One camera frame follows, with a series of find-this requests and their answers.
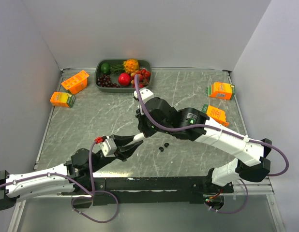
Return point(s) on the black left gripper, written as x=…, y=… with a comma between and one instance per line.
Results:
x=124, y=152

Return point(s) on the green lime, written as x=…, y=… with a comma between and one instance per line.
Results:
x=105, y=68

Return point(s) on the aluminium frame rail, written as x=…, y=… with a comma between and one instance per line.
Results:
x=261, y=188

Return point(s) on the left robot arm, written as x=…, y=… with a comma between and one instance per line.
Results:
x=70, y=177

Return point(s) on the white earbud charging case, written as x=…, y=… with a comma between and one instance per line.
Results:
x=139, y=137

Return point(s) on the dark grape bunch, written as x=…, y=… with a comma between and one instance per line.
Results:
x=105, y=81

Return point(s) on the orange green box left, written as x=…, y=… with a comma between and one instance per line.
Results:
x=62, y=99

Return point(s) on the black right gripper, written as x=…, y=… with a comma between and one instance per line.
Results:
x=142, y=124

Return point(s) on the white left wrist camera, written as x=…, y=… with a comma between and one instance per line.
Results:
x=107, y=145

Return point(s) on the grey-green fruit tray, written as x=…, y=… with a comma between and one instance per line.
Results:
x=117, y=75

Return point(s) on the red apple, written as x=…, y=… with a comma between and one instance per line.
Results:
x=124, y=79

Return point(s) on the orange box back right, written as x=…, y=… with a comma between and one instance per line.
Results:
x=221, y=90

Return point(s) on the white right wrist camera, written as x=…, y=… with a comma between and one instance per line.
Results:
x=145, y=93

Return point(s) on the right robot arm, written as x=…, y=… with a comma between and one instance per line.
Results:
x=249, y=163

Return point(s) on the green leafy sprig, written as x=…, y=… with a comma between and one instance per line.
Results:
x=117, y=68

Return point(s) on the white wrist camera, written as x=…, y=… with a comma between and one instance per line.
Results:
x=107, y=145
x=145, y=93

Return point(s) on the red lychee bunch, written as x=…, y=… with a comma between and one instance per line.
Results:
x=144, y=77

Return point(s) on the orange box back left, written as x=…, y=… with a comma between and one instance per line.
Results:
x=76, y=83

